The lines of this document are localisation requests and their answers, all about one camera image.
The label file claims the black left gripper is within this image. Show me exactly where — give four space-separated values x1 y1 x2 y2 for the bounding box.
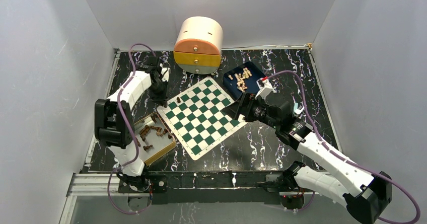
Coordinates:
149 79 170 107

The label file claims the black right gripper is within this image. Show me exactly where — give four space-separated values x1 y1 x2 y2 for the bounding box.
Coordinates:
222 92 279 130

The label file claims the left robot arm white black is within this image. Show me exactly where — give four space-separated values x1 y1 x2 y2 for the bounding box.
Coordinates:
94 56 170 192

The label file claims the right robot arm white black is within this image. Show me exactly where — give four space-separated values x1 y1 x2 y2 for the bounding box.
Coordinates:
222 93 392 223

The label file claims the pile of light chess pieces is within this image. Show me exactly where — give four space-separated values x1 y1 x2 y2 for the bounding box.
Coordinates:
228 67 252 92

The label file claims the green white chess board mat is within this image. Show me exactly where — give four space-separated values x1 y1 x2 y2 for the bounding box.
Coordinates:
157 77 246 161

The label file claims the blue square tray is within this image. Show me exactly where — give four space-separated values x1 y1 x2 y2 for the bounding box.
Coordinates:
223 61 266 100

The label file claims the dark brown bishop piece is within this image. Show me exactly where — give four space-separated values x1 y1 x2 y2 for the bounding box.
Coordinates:
139 125 151 141

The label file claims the gold metal tin tray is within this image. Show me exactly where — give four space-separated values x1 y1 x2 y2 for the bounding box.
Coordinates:
134 113 176 166

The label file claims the small white teal object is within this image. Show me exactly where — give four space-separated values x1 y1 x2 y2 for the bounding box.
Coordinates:
293 103 305 117

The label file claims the dark brown pawn piece bottom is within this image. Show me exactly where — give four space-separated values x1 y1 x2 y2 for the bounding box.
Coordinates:
143 145 153 151

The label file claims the round wooden drawer cabinet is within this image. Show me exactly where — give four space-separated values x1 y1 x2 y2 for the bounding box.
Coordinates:
173 16 224 75

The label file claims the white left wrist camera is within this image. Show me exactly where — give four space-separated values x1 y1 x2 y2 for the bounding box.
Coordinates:
161 67 170 82

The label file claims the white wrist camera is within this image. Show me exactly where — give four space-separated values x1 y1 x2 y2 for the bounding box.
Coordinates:
255 77 274 99
161 67 170 82

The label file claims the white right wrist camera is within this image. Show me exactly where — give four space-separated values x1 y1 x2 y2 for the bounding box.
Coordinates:
255 77 274 99

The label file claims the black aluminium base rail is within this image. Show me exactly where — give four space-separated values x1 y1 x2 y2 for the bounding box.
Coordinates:
66 171 334 213

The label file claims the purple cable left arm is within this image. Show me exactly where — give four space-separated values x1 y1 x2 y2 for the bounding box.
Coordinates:
106 43 158 215

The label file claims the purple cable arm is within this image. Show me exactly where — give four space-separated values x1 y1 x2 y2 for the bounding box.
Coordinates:
266 70 421 224
106 43 158 215

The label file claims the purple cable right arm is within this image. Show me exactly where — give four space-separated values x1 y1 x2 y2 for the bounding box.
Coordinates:
266 70 421 224

